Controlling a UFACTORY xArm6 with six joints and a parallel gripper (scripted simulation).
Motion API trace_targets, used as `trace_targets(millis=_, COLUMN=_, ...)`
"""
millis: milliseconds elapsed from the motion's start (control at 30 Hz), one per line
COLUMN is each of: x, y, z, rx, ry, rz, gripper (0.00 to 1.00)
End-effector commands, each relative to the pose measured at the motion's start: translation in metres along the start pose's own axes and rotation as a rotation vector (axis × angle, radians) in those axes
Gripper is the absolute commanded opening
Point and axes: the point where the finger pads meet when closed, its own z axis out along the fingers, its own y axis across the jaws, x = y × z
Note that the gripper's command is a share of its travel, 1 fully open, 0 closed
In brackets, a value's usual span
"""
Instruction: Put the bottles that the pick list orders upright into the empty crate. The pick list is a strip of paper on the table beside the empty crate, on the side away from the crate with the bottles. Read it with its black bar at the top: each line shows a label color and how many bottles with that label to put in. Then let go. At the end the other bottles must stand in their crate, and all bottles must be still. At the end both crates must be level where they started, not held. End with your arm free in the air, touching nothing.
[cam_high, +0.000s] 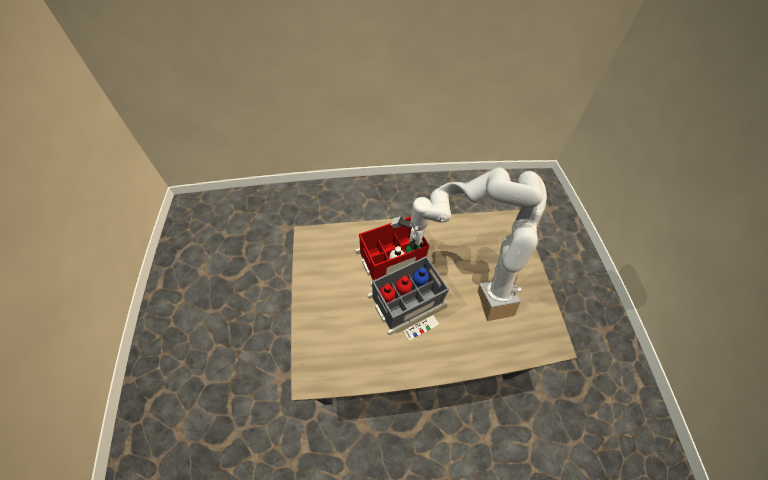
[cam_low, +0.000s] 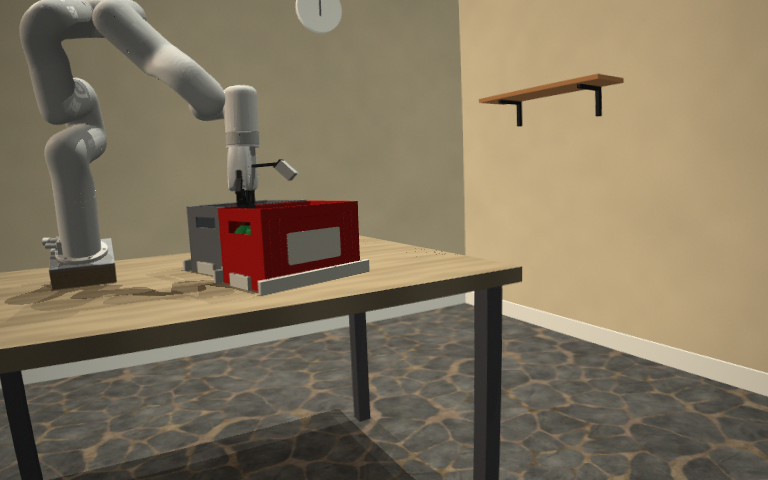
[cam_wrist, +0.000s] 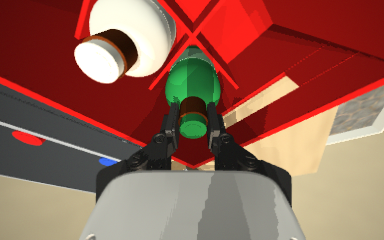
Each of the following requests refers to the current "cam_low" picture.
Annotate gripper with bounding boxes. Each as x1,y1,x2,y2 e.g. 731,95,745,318
226,144,260,209

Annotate green bottle with dark red label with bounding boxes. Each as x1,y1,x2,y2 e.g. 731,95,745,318
235,222,251,235

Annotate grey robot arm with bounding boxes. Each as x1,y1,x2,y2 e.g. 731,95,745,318
19,0,259,264

